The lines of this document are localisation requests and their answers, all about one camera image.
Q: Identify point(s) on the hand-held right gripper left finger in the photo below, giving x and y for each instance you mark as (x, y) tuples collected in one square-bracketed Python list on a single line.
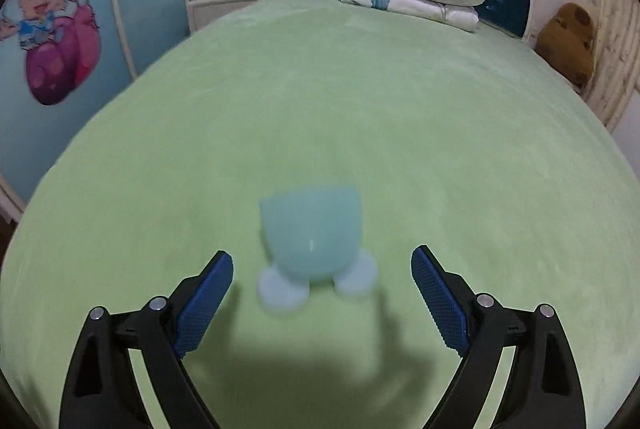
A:
[(202, 309)]

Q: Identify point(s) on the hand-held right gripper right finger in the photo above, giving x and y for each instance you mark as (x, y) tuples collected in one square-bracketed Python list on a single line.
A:
[(442, 304)]

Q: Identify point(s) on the light green bed blanket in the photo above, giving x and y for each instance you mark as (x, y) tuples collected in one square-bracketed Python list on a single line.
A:
[(350, 109)]

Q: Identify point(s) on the brown plush toy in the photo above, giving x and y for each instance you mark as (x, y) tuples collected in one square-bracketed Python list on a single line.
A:
[(567, 39)]

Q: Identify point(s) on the white bedside table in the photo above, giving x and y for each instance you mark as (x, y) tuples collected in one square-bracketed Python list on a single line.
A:
[(220, 6)]

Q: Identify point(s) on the cream woven cabinet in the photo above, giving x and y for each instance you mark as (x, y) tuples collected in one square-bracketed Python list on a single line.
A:
[(615, 49)]

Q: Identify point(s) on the blue cartoon print wardrobe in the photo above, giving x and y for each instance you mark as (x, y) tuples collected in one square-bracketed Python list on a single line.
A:
[(130, 9)]

